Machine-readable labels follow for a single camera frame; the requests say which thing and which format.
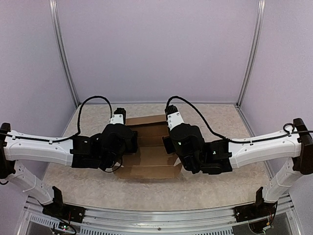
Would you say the brown cardboard box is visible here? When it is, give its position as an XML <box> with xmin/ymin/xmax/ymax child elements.
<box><xmin>114</xmin><ymin>115</ymin><xmax>182</xmax><ymax>180</ymax></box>

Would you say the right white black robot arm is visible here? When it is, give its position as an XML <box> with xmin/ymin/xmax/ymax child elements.
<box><xmin>163</xmin><ymin>112</ymin><xmax>313</xmax><ymax>217</ymax></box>

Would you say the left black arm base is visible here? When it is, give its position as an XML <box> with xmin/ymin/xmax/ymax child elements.
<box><xmin>41</xmin><ymin>186</ymin><xmax>86</xmax><ymax>223</ymax></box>

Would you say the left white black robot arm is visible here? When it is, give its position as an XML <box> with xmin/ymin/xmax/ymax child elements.
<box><xmin>0</xmin><ymin>123</ymin><xmax>137</xmax><ymax>218</ymax></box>

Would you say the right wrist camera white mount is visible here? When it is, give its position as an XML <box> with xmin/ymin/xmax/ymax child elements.
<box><xmin>165</xmin><ymin>105</ymin><xmax>184</xmax><ymax>131</ymax></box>

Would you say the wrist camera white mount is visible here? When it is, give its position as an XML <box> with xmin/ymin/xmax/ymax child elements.
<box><xmin>165</xmin><ymin>105</ymin><xmax>184</xmax><ymax>131</ymax></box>
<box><xmin>110</xmin><ymin>108</ymin><xmax>127</xmax><ymax>125</ymax></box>

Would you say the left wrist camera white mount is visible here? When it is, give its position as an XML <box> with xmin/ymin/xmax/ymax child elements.
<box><xmin>110</xmin><ymin>108</ymin><xmax>127</xmax><ymax>125</ymax></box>

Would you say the left black camera cable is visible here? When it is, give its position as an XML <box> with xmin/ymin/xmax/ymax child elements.
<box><xmin>0</xmin><ymin>95</ymin><xmax>113</xmax><ymax>142</ymax></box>

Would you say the black camera cable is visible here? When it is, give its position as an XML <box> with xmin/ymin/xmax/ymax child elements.
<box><xmin>165</xmin><ymin>95</ymin><xmax>304</xmax><ymax>145</ymax></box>
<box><xmin>0</xmin><ymin>95</ymin><xmax>113</xmax><ymax>142</ymax></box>

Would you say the right black camera cable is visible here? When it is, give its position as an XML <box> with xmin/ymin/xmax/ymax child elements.
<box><xmin>165</xmin><ymin>95</ymin><xmax>304</xmax><ymax>145</ymax></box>

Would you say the front aluminium rail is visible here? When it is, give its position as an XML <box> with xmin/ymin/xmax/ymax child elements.
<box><xmin>17</xmin><ymin>195</ymin><xmax>301</xmax><ymax>235</ymax></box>

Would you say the left aluminium frame post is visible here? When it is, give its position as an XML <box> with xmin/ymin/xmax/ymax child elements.
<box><xmin>48</xmin><ymin>0</ymin><xmax>80</xmax><ymax>108</ymax></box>

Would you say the aluminium frame post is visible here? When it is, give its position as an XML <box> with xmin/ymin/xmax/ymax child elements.
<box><xmin>236</xmin><ymin>0</ymin><xmax>266</xmax><ymax>109</ymax></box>
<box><xmin>48</xmin><ymin>0</ymin><xmax>80</xmax><ymax>108</ymax></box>

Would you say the right aluminium frame post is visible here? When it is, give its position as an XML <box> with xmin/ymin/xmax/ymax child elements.
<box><xmin>236</xmin><ymin>0</ymin><xmax>266</xmax><ymax>109</ymax></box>

